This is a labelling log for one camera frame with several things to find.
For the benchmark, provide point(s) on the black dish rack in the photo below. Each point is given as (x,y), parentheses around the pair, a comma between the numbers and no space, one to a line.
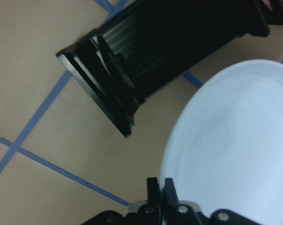
(141,49)

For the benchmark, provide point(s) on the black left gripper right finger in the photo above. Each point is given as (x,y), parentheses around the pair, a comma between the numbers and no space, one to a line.
(170,198)

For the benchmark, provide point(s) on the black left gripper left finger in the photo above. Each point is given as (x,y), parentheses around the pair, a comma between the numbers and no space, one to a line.
(153,193)

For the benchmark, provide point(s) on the blue plate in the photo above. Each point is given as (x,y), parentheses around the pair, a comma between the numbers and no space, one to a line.
(226,148)

